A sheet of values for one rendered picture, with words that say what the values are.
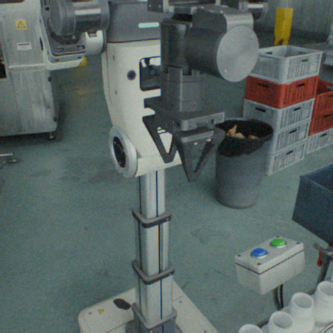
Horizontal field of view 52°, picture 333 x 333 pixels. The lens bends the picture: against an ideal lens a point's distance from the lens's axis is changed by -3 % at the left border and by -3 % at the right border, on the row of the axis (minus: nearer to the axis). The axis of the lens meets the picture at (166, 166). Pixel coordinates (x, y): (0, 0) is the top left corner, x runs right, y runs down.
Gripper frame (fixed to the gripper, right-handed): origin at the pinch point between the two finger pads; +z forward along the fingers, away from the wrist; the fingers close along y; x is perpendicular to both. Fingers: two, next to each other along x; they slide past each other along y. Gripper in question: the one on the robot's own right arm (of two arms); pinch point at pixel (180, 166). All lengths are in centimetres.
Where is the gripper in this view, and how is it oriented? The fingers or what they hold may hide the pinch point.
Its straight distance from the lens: 50.2
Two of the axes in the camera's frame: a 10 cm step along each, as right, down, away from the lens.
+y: 5.2, 4.0, -7.5
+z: -0.1, 8.8, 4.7
